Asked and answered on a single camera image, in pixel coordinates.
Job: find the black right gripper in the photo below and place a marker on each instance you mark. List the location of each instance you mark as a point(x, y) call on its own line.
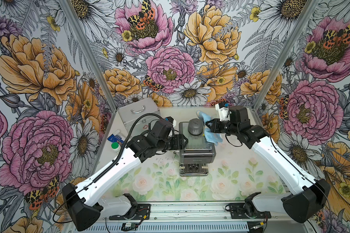
point(216, 122)

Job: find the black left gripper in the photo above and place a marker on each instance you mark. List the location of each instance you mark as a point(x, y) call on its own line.
point(178, 142)

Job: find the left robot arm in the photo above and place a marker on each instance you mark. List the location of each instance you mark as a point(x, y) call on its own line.
point(84, 201)

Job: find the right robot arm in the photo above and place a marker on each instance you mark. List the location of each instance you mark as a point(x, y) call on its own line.
point(307, 195)

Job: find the grey coffee machine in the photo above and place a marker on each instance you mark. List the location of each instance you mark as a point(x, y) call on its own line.
point(198, 153)

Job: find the silver metal case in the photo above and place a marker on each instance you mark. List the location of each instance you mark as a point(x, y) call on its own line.
point(131, 112)

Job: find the blue bottle with green cap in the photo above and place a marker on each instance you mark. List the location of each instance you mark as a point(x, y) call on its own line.
point(116, 139)

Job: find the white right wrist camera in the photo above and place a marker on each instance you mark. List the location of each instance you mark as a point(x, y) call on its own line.
point(223, 110)

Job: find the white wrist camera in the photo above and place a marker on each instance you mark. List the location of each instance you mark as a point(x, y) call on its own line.
point(171, 120)
point(223, 110)

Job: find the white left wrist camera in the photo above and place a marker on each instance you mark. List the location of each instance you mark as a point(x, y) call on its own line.
point(171, 120)

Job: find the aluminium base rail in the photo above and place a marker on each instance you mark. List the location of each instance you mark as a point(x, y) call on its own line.
point(192, 211)

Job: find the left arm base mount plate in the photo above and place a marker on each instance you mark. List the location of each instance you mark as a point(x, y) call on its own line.
point(141, 211)

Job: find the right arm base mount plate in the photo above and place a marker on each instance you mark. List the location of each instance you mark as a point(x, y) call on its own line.
point(245, 211)

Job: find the white vented cable duct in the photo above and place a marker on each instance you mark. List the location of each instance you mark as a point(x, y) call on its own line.
point(192, 227)

